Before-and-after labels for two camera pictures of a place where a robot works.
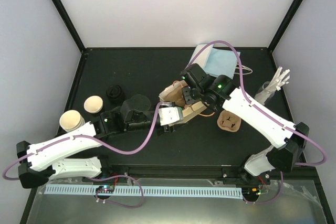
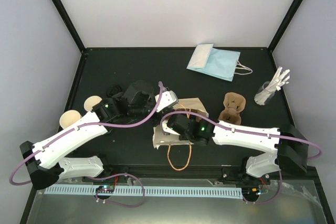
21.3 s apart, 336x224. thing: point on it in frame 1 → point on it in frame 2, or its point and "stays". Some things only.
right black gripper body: x=190 y=99 → x=190 y=138
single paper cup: x=93 y=104 stays
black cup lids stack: x=115 y=94 stays
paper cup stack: x=71 y=120 stays
